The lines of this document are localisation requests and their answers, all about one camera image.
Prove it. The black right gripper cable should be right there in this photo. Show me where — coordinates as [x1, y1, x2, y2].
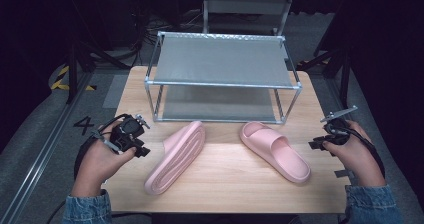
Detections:
[344, 124, 387, 179]

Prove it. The grey floor mat piece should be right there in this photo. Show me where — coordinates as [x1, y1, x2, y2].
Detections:
[102, 74, 130, 110]

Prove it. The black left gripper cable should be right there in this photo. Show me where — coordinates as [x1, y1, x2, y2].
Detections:
[46, 113, 133, 224]

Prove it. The grey metal frame stand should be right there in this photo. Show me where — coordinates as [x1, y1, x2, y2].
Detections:
[202, 0, 295, 37]

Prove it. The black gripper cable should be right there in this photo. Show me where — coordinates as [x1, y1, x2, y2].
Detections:
[344, 124, 387, 179]
[46, 113, 133, 224]

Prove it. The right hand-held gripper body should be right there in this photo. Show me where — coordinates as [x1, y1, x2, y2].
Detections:
[319, 105, 359, 146]

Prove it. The person's left hand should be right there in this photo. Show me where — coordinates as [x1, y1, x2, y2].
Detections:
[71, 120, 138, 198]

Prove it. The black tripod stand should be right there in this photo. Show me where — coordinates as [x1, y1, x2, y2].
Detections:
[64, 39, 132, 105]
[299, 46, 352, 111]

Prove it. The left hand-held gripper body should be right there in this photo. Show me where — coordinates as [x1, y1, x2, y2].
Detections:
[109, 113, 151, 152]

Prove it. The yellow black hazard tape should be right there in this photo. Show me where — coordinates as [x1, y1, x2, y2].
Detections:
[49, 65, 98, 93]

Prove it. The black cable bundle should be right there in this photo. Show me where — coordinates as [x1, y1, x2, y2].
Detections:
[131, 3, 205, 67]

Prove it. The metal floor rail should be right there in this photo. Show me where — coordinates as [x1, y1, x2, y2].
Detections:
[0, 73, 92, 224]

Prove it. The grey metal shoe rack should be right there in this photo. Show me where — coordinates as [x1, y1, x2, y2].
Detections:
[143, 30, 304, 125]

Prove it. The pink slipper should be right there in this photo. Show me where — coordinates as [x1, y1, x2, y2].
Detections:
[239, 121, 312, 185]
[143, 120, 207, 197]

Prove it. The grey tape piece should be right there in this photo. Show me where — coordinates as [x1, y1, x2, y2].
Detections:
[333, 168, 356, 180]

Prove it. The person's right hand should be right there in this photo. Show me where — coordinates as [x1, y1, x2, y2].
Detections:
[322, 119, 388, 188]

